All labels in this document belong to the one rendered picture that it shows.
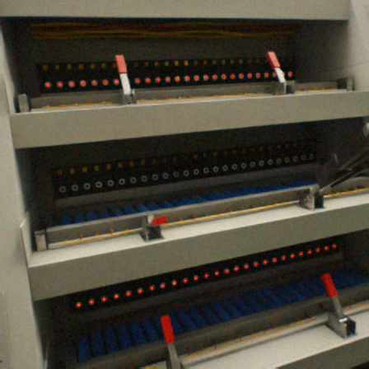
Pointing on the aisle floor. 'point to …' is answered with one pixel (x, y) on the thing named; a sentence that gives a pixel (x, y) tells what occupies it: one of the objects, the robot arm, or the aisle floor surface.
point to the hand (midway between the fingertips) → (338, 170)
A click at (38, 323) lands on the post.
